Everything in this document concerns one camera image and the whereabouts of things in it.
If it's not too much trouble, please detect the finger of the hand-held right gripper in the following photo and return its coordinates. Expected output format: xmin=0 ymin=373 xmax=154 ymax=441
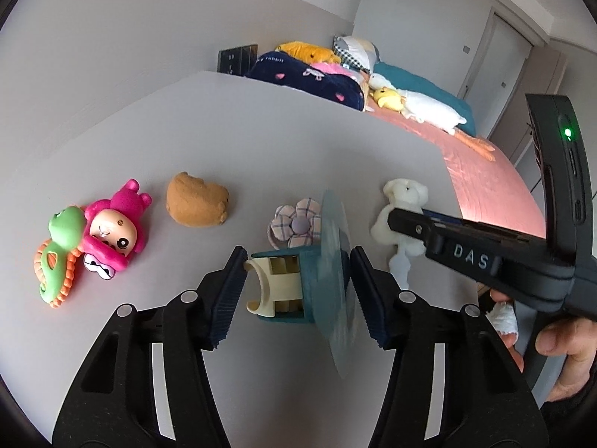
xmin=423 ymin=212 xmax=467 ymax=228
xmin=388 ymin=205 xmax=439 ymax=249

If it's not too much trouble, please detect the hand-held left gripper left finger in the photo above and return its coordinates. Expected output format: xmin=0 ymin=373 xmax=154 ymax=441
xmin=52 ymin=245 xmax=248 ymax=448

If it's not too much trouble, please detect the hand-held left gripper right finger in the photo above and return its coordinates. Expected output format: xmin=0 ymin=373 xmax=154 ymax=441
xmin=350 ymin=246 xmax=546 ymax=448

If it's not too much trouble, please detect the person's right hand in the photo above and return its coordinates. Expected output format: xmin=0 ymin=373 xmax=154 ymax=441
xmin=487 ymin=287 xmax=597 ymax=404

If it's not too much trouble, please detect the white plush toy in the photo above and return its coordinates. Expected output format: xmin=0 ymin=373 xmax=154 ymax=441
xmin=371 ymin=178 xmax=429 ymax=290

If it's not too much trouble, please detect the pink bed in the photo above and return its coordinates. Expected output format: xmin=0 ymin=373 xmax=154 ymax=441
xmin=368 ymin=103 xmax=546 ymax=239

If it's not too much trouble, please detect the brown plush toy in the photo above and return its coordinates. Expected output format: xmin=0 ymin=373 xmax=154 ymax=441
xmin=166 ymin=172 xmax=231 ymax=228

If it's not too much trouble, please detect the plaid fabric flower clip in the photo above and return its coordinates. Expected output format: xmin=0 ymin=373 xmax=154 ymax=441
xmin=267 ymin=197 xmax=323 ymax=250

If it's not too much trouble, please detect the white goose plush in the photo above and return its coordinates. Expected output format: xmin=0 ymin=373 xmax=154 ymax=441
xmin=368 ymin=72 xmax=496 ymax=162

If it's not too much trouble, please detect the yellow duck plush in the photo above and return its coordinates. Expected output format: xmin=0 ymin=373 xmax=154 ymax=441
xmin=372 ymin=86 xmax=404 ymax=113

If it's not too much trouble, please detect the pink doll toy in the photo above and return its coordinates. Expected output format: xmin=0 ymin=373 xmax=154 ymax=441
xmin=77 ymin=180 xmax=153 ymax=281

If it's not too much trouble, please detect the white door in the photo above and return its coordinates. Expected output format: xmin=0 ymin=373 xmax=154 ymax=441
xmin=457 ymin=9 xmax=532 ymax=141

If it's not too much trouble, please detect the green lizard toy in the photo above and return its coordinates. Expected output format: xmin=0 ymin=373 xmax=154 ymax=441
xmin=34 ymin=205 xmax=87 ymax=309

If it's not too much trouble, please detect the navy blue pillow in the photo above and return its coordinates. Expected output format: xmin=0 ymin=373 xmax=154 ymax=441
xmin=246 ymin=51 xmax=367 ymax=113

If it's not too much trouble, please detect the checkered pillow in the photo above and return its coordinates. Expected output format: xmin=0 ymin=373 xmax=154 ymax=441
xmin=333 ymin=36 xmax=381 ymax=73

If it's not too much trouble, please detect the orange yellow plush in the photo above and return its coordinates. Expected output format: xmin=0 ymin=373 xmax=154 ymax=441
xmin=275 ymin=42 xmax=342 ymax=65

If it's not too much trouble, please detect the black wall socket panel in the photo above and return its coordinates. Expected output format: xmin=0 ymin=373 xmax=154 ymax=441
xmin=218 ymin=44 xmax=258 ymax=76

